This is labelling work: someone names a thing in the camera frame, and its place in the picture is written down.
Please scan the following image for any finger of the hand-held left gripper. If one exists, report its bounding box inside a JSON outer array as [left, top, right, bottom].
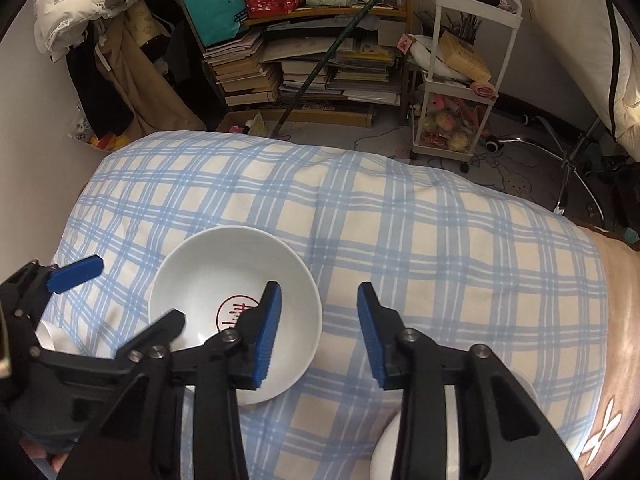
[[0, 255, 105, 321], [35, 309, 187, 376]]

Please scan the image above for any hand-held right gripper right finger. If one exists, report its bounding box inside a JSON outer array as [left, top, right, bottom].
[[356, 281, 583, 480]]

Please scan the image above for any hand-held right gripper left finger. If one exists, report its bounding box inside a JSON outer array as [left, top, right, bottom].
[[57, 281, 283, 480]]

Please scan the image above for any small white cherry plate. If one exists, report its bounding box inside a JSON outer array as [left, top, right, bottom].
[[37, 321, 81, 358]]

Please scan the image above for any small red patterned bowl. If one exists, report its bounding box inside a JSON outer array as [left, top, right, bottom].
[[148, 226, 323, 406]]

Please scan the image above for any large red patterned bowl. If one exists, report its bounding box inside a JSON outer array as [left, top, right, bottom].
[[369, 367, 541, 480]]

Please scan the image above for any person's left hand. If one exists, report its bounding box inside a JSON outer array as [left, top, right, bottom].
[[22, 437, 71, 478]]

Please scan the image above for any blue plaid cloth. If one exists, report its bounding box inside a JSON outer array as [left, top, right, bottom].
[[37, 131, 608, 480]]

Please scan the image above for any floral print bag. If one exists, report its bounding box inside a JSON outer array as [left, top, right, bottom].
[[70, 102, 113, 152]]

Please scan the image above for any black garment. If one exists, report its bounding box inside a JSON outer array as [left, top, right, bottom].
[[65, 35, 138, 136]]

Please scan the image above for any beige coat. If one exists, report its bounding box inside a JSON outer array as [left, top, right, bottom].
[[97, 2, 207, 151]]

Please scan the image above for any white rolling cart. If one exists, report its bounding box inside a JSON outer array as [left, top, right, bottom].
[[410, 0, 523, 161]]

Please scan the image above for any bag of round toys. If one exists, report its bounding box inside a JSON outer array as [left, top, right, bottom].
[[417, 110, 483, 153]]

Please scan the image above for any brown flower blanket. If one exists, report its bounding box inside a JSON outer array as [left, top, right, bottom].
[[575, 220, 640, 480]]

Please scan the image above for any stack of books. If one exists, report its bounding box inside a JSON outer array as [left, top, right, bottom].
[[202, 30, 282, 107], [280, 35, 403, 106]]

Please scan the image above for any white puffer jacket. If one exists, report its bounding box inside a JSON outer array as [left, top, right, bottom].
[[32, 0, 166, 61]]

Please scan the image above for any dark green pole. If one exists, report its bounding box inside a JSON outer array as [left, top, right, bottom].
[[271, 0, 423, 140]]

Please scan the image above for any tan cardboard box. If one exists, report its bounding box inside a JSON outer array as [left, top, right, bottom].
[[439, 31, 493, 83]]

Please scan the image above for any teal cardboard box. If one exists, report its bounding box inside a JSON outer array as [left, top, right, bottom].
[[177, 0, 251, 48]]

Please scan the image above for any wooden bookshelf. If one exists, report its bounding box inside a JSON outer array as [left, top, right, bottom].
[[170, 0, 416, 116]]

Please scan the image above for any office chair with cushion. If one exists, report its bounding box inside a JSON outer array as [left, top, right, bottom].
[[517, 0, 640, 161]]

